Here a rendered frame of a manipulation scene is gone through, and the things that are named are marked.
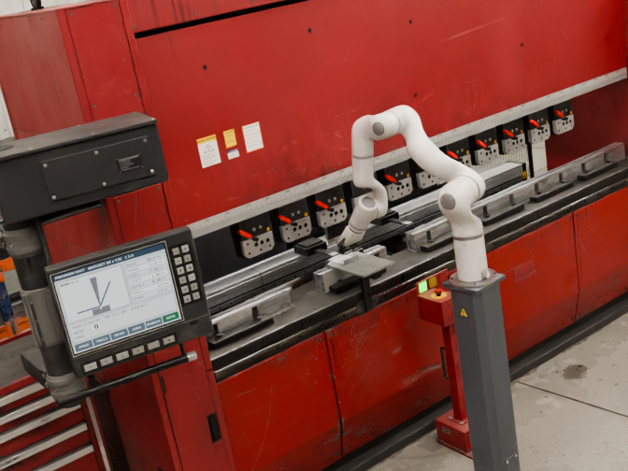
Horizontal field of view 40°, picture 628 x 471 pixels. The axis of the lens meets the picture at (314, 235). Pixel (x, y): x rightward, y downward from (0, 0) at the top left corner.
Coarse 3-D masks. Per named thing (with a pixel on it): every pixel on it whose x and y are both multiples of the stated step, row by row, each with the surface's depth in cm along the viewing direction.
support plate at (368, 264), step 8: (352, 256) 394; (360, 256) 392; (368, 256) 390; (328, 264) 389; (336, 264) 387; (352, 264) 383; (360, 264) 382; (368, 264) 380; (376, 264) 378; (384, 264) 377; (352, 272) 375; (360, 272) 373; (368, 272) 372
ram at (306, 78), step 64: (320, 0) 362; (384, 0) 382; (448, 0) 404; (512, 0) 430; (576, 0) 458; (192, 64) 332; (256, 64) 349; (320, 64) 368; (384, 64) 388; (448, 64) 411; (512, 64) 437; (576, 64) 466; (192, 128) 337; (320, 128) 373; (448, 128) 418; (192, 192) 341; (256, 192) 359
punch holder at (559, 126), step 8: (560, 104) 463; (568, 104) 468; (552, 112) 462; (568, 112) 468; (552, 120) 464; (560, 120) 465; (568, 120) 469; (552, 128) 466; (560, 128) 466; (568, 128) 470
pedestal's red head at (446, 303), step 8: (424, 280) 396; (416, 288) 393; (432, 288) 399; (424, 296) 392; (448, 296) 388; (424, 304) 392; (432, 304) 388; (440, 304) 383; (448, 304) 385; (424, 312) 394; (432, 312) 390; (440, 312) 385; (448, 312) 386; (424, 320) 396; (432, 320) 391; (440, 320) 386; (448, 320) 386
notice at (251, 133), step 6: (246, 126) 351; (252, 126) 353; (258, 126) 354; (246, 132) 351; (252, 132) 353; (258, 132) 355; (246, 138) 352; (252, 138) 354; (258, 138) 355; (246, 144) 352; (252, 144) 354; (258, 144) 356; (252, 150) 355
